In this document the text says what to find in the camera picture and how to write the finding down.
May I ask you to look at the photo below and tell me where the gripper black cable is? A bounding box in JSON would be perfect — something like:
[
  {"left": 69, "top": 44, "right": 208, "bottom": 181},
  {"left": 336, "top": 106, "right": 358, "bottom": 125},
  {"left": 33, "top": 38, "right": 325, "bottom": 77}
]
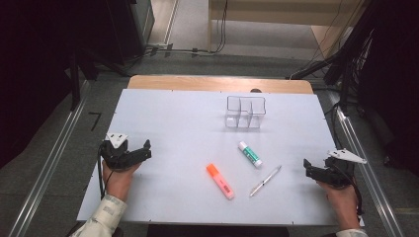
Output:
[
  {"left": 97, "top": 147, "right": 111, "bottom": 200},
  {"left": 332, "top": 164, "right": 365, "bottom": 216}
]

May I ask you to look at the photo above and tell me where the clear plastic organizer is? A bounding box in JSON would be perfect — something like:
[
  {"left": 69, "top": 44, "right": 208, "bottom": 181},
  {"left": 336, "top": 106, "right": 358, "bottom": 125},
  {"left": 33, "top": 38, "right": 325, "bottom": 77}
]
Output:
[{"left": 224, "top": 95, "right": 267, "bottom": 130}]

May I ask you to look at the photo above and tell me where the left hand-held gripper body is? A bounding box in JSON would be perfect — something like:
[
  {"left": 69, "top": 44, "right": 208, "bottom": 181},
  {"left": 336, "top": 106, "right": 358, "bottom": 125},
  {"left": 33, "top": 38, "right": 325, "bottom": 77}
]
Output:
[{"left": 99, "top": 132, "right": 139, "bottom": 172}]

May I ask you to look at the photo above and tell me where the black floor cable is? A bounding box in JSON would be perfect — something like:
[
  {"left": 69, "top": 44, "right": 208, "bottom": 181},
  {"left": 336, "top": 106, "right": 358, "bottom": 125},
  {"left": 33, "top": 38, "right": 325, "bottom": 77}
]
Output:
[{"left": 125, "top": 43, "right": 211, "bottom": 68}]

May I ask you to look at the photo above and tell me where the person's left hand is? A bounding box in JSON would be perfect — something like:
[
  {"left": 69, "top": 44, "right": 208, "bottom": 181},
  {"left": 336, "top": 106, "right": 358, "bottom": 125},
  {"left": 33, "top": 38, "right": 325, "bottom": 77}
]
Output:
[{"left": 102, "top": 160, "right": 142, "bottom": 201}]

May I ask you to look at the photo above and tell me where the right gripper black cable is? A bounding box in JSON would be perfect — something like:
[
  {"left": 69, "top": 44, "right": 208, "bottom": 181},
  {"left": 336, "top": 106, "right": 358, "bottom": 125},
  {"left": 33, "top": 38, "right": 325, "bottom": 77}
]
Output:
[{"left": 332, "top": 164, "right": 365, "bottom": 216}]

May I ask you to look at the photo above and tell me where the black hanging cable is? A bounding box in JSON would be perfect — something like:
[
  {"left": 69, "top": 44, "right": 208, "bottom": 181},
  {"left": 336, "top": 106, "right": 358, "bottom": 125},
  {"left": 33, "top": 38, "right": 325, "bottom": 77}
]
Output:
[{"left": 210, "top": 0, "right": 229, "bottom": 54}]

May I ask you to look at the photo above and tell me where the person's right hand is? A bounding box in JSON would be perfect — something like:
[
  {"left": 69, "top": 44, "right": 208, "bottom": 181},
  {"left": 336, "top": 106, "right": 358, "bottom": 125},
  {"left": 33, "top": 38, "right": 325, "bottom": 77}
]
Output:
[{"left": 316, "top": 181, "right": 361, "bottom": 230}]

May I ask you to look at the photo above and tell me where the metal floor rail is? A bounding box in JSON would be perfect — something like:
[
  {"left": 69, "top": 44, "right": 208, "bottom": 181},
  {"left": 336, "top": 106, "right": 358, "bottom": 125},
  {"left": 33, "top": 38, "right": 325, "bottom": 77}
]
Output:
[
  {"left": 325, "top": 90, "right": 404, "bottom": 237},
  {"left": 8, "top": 80, "right": 92, "bottom": 237}
]

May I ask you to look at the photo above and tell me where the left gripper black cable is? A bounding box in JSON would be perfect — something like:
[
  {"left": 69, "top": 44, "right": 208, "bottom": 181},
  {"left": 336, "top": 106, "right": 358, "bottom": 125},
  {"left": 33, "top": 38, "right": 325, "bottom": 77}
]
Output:
[{"left": 97, "top": 147, "right": 111, "bottom": 200}]

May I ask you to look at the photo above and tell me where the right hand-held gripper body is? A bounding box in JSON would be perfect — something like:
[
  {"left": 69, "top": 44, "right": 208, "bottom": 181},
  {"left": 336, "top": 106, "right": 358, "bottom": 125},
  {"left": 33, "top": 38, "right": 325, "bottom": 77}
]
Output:
[{"left": 324, "top": 148, "right": 368, "bottom": 189}]

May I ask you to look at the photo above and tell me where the light wooden furniture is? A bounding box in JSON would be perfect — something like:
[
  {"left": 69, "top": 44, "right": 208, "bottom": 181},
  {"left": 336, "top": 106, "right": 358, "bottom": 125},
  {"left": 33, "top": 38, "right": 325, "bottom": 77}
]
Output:
[{"left": 207, "top": 0, "right": 367, "bottom": 60}]

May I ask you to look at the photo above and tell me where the green white glue stick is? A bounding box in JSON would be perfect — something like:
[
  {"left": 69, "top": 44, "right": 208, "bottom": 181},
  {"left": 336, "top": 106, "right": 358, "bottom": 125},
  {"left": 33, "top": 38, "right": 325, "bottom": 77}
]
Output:
[{"left": 237, "top": 140, "right": 264, "bottom": 169}]

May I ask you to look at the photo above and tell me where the dark cabinet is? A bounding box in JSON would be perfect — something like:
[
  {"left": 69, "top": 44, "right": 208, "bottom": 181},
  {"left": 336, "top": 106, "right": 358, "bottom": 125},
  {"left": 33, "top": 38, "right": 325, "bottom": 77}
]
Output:
[{"left": 105, "top": 0, "right": 156, "bottom": 65}]

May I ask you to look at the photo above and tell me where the orange highlighter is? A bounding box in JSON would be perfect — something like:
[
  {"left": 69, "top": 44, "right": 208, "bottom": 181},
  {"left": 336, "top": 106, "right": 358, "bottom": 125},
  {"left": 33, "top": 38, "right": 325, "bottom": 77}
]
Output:
[{"left": 206, "top": 163, "right": 235, "bottom": 200}]

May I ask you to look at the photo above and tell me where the white ballpoint pen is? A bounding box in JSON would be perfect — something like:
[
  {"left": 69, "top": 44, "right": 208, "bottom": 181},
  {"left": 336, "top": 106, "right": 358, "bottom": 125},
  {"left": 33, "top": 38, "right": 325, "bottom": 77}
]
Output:
[{"left": 249, "top": 165, "right": 283, "bottom": 198}]

